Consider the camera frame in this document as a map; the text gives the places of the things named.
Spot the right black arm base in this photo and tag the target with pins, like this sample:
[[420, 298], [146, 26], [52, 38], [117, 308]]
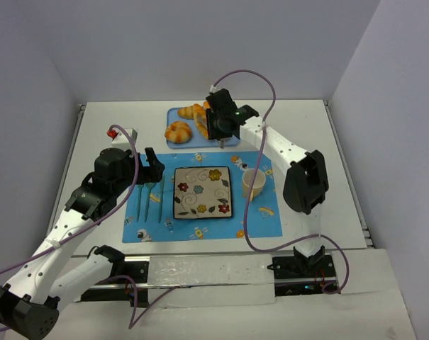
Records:
[[297, 275]]

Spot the blue cartoon placemat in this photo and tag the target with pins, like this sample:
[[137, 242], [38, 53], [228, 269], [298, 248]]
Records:
[[259, 219]]

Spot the square floral ceramic plate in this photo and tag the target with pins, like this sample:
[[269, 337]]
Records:
[[202, 193]]

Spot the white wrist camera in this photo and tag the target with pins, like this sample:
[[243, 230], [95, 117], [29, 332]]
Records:
[[213, 89], [119, 139]]

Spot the light blue tray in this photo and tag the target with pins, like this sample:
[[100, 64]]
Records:
[[196, 141]]

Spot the teal knife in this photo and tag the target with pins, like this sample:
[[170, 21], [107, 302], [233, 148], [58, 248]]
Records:
[[162, 186]]

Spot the small croissant back left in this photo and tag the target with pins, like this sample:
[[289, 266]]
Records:
[[188, 112]]

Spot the cream yellow mug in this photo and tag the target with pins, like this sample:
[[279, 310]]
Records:
[[256, 183]]

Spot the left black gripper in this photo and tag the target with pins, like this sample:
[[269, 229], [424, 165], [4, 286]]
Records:
[[143, 170]]

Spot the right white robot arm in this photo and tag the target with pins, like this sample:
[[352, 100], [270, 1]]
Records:
[[306, 180]]

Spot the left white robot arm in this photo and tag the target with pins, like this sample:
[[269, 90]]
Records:
[[31, 301]]

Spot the teal fork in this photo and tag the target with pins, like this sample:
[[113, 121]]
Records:
[[139, 188]]

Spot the round twisted bread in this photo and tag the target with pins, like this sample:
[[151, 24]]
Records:
[[178, 132]]

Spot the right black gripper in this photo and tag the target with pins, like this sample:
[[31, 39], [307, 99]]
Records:
[[218, 131]]

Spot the long striped croissant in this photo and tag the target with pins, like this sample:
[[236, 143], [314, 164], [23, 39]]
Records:
[[200, 120]]

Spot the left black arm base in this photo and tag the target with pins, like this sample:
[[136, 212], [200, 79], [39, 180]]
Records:
[[115, 289]]

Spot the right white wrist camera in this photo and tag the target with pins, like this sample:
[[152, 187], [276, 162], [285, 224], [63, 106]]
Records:
[[213, 89]]

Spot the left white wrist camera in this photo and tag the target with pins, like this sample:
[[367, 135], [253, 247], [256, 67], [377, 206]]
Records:
[[119, 139]]

